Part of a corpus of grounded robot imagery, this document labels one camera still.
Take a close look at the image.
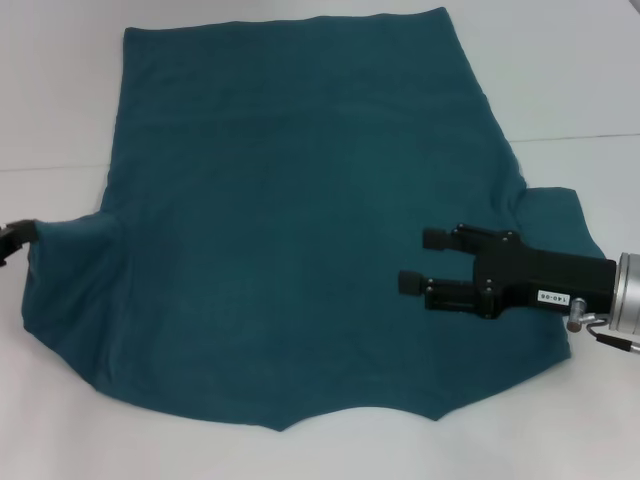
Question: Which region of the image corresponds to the right gripper cable with plug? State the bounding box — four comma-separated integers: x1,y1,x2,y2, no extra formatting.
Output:
568,296,640,357

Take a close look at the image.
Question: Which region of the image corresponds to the teal blue shirt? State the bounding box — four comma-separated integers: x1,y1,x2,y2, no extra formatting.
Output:
19,5,601,434

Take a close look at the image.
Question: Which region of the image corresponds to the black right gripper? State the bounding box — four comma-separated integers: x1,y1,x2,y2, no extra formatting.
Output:
398,223,619,320

